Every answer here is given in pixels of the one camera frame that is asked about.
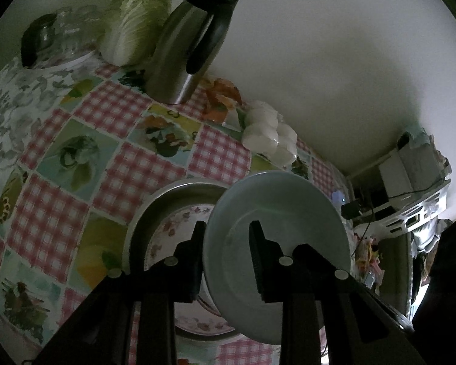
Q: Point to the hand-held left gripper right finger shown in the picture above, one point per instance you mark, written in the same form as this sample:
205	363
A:
257	262

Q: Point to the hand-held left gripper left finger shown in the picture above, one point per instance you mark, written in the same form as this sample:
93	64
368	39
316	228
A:
195	262

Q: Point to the round floral rim plate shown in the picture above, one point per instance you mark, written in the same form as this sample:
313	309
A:
171	228

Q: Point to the large plain white bowl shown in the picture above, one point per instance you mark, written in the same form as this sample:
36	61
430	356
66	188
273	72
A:
288	213

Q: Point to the metal basin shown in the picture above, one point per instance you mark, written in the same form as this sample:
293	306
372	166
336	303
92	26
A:
167	197

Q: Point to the white power strip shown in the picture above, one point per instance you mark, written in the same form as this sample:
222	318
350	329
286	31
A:
338	197

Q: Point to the black charger plug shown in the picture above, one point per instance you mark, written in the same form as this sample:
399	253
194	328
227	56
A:
351	209

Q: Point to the colourful snack packets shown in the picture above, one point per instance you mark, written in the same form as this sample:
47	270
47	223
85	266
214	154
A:
368	253

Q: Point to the pack of white paper rolls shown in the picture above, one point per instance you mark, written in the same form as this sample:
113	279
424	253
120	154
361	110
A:
266	133

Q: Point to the checked picture tablecloth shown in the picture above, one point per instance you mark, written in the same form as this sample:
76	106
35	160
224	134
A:
49	220

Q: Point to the white plastic lattice basket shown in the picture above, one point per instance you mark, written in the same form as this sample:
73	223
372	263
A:
393	178

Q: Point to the orange snack packet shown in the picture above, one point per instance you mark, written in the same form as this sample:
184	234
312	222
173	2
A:
222	95

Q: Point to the pale green cloth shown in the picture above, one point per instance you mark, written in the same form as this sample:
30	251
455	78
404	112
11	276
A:
418	137

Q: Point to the stainless steel thermos jug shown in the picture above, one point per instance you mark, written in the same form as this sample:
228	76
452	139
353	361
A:
178	53

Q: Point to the napa cabbage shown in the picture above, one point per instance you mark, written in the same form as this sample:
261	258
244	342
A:
133	22

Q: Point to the dark glass jar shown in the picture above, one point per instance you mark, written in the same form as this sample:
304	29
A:
38	38

